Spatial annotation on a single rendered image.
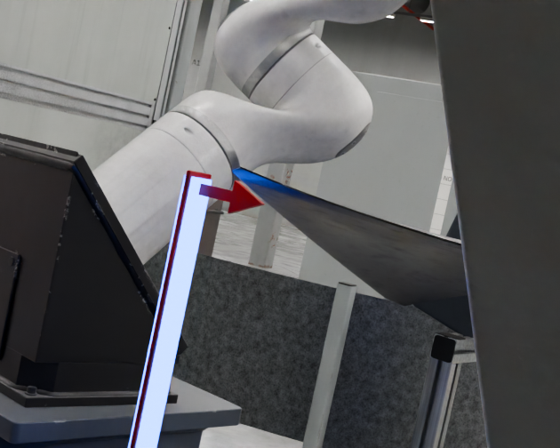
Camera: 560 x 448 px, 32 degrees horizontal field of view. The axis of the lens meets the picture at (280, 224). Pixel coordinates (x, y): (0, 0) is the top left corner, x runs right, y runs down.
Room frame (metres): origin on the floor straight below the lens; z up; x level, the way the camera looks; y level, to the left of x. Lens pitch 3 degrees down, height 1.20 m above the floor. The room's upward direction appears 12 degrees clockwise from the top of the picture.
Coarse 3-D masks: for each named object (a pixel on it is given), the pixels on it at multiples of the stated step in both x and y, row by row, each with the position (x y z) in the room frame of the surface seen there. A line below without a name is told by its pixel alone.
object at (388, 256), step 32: (256, 192) 0.60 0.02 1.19; (288, 192) 0.56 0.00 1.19; (320, 224) 0.62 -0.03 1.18; (352, 224) 0.58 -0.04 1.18; (384, 224) 0.53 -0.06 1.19; (352, 256) 0.68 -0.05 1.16; (384, 256) 0.65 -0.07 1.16; (416, 256) 0.63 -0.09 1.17; (448, 256) 0.60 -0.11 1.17; (384, 288) 0.72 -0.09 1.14; (416, 288) 0.70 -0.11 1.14; (448, 288) 0.68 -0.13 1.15
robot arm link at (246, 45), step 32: (256, 0) 1.23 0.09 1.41; (288, 0) 1.18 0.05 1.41; (320, 0) 1.16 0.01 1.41; (352, 0) 1.14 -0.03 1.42; (384, 0) 1.14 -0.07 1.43; (224, 32) 1.23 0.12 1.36; (256, 32) 1.20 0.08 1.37; (288, 32) 1.21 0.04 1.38; (224, 64) 1.25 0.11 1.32; (256, 64) 1.22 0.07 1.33
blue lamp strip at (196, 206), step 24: (192, 192) 0.70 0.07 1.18; (192, 216) 0.70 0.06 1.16; (192, 240) 0.70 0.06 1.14; (192, 264) 0.71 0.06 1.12; (168, 312) 0.70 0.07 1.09; (168, 336) 0.70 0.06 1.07; (168, 360) 0.71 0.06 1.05; (168, 384) 0.71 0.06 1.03; (144, 408) 0.70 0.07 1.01; (144, 432) 0.70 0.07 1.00
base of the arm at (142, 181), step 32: (160, 128) 1.13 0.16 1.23; (192, 128) 1.12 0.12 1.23; (128, 160) 1.09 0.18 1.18; (160, 160) 1.09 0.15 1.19; (192, 160) 1.11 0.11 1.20; (224, 160) 1.13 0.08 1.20; (128, 192) 1.06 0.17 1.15; (160, 192) 1.08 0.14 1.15; (128, 224) 1.05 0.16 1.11; (160, 224) 1.08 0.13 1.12
